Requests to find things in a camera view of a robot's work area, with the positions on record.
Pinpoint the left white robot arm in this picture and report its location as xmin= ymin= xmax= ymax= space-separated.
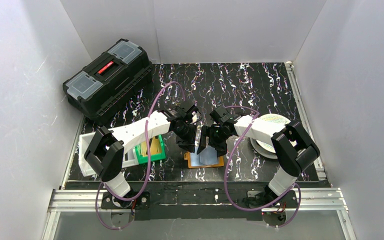
xmin=78 ymin=103 xmax=203 ymax=201

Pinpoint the orange leather card holder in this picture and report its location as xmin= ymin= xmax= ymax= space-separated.
xmin=183 ymin=146 xmax=225 ymax=169

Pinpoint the purple cable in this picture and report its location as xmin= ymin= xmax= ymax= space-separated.
xmin=223 ymin=105 xmax=302 ymax=229
xmin=94 ymin=81 xmax=186 ymax=231

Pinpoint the black plastic toolbox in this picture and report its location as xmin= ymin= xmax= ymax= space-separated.
xmin=62 ymin=39 xmax=153 ymax=126

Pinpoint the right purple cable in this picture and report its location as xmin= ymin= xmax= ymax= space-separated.
xmin=223 ymin=105 xmax=302 ymax=229

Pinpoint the white foam tray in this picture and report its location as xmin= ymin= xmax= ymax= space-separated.
xmin=78 ymin=132 xmax=139 ymax=177

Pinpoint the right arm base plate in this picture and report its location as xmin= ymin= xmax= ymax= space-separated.
xmin=246 ymin=188 xmax=300 ymax=210

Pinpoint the white filament spool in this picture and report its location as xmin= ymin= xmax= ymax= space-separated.
xmin=250 ymin=113 xmax=291 ymax=160

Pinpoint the gold card in bin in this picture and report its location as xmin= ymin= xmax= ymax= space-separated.
xmin=139 ymin=135 xmax=163 ymax=156

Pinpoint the green plastic bin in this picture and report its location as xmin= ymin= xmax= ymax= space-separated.
xmin=133 ymin=135 xmax=166 ymax=165

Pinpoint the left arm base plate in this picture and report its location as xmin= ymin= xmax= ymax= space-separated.
xmin=100 ymin=191 xmax=151 ymax=210

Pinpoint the aluminium frame rail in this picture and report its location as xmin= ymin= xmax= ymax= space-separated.
xmin=42 ymin=184 xmax=356 ymax=240

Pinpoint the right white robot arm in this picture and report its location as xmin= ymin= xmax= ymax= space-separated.
xmin=196 ymin=106 xmax=320 ymax=197

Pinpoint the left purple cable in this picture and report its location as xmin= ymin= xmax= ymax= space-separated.
xmin=94 ymin=81 xmax=186 ymax=231

